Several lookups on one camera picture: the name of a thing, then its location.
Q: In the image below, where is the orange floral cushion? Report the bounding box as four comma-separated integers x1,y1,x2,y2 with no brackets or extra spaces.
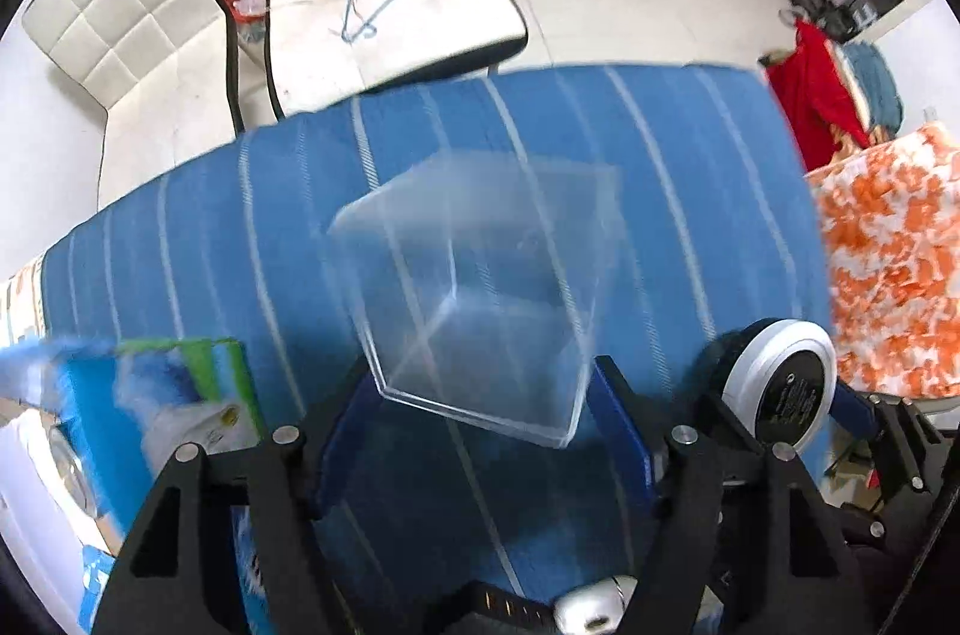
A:
807,122,960,399

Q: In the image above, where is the small white round case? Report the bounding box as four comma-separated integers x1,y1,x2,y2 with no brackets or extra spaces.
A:
553,575,638,635

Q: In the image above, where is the clear acrylic box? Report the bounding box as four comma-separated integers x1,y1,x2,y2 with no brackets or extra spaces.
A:
329,151,623,449

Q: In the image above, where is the left white padded chair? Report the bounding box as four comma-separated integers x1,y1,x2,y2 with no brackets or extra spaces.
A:
21,0,244,208

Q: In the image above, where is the white jar with black lid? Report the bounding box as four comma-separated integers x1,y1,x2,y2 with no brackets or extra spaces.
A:
709,318,838,452

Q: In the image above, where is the red cloth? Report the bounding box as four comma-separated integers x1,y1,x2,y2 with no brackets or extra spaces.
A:
761,18,871,172

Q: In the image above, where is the blue milk carton box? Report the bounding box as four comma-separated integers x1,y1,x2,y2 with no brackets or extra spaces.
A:
2,338,265,536

